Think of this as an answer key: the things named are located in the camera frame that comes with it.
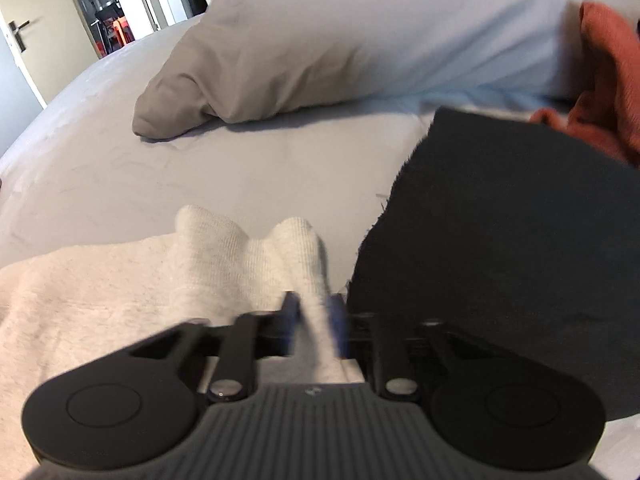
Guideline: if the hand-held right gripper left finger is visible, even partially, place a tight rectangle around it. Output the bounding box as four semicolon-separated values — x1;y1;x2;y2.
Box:
131;292;301;405

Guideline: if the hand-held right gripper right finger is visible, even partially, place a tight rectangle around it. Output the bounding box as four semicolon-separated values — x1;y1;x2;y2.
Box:
327;292;501;405

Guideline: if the cream fuzzy sweater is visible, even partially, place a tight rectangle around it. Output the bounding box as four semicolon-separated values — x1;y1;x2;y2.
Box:
0;204;363;480

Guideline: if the black folded cloth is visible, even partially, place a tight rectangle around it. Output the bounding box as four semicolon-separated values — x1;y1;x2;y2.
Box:
346;106;640;423

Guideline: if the grey pillow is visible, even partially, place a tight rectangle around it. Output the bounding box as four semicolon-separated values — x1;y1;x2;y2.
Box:
131;0;606;139

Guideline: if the red stool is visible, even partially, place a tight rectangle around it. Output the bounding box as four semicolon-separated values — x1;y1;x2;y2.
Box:
97;15;136;58

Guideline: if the rust red fleece garment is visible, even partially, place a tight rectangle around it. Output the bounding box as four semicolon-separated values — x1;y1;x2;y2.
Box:
529;1;640;167

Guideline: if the beige room door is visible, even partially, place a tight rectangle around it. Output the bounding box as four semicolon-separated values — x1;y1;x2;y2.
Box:
0;0;101;111

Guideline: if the metal door handle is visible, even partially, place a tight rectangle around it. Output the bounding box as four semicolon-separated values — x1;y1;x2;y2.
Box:
7;19;31;52

